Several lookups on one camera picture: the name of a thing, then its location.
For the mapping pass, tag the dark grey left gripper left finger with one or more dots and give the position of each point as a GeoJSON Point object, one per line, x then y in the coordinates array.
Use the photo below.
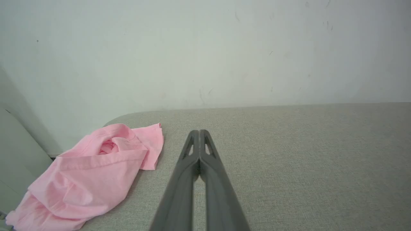
{"type": "Point", "coordinates": [179, 192]}

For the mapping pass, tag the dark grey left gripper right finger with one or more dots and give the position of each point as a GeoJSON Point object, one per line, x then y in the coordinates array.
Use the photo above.
{"type": "Point", "coordinates": [220, 195]}

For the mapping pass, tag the pink t-shirt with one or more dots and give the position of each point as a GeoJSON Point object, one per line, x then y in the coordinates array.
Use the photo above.
{"type": "Point", "coordinates": [90, 179]}

